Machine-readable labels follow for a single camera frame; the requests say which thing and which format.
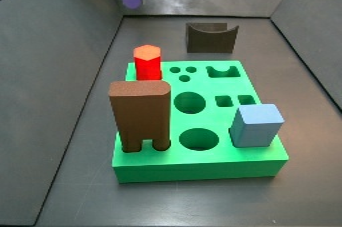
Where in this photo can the brown arch block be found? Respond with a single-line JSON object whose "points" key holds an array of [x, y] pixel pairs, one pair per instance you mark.
{"points": [[141, 109]]}

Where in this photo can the black curved cradle stand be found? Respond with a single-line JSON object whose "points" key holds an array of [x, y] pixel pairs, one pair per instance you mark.
{"points": [[209, 38]]}

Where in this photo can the red hexagonal prism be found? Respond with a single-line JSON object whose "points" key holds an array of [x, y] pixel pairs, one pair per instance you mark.
{"points": [[147, 57]]}

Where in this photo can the blue cube block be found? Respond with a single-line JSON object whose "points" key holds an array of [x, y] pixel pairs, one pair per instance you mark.
{"points": [[255, 125]]}

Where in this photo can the green foam shape board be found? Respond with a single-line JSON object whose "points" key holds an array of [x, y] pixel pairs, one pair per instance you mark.
{"points": [[208, 90]]}

